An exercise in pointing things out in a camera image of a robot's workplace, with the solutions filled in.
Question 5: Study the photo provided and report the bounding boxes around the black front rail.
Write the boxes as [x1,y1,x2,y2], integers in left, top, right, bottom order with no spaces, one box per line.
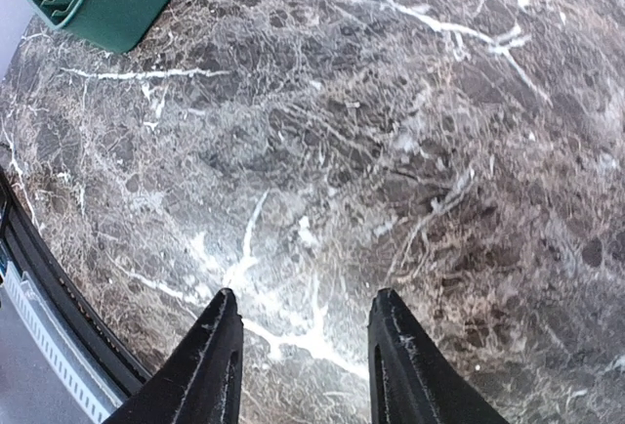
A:
[1,174,150,398]

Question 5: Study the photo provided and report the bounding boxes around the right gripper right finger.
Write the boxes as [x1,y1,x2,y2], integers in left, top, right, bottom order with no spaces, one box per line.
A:
[368,288,507,424]

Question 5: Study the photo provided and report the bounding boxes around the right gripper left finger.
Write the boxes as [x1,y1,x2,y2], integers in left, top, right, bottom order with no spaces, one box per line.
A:
[106,288,243,424]

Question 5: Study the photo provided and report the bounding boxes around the white slotted cable duct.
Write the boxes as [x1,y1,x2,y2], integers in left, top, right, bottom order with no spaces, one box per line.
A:
[3,264,119,423]

